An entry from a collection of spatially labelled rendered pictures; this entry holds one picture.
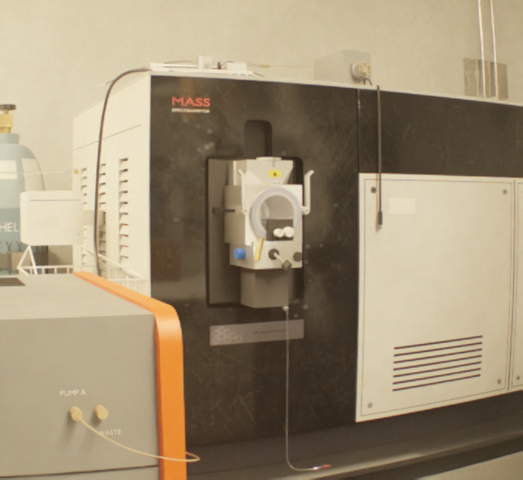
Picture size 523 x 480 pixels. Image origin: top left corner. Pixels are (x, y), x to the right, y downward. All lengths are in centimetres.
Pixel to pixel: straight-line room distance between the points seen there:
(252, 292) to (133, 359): 63
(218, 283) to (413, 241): 40
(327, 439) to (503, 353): 44
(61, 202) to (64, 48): 98
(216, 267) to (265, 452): 37
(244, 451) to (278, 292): 32
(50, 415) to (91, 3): 195
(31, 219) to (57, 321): 90
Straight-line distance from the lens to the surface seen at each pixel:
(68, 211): 154
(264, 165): 127
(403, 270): 149
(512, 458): 169
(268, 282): 127
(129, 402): 67
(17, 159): 202
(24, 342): 64
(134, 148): 135
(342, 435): 151
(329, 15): 279
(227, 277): 133
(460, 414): 168
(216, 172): 131
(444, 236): 154
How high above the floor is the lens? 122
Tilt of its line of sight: 2 degrees down
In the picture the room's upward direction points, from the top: straight up
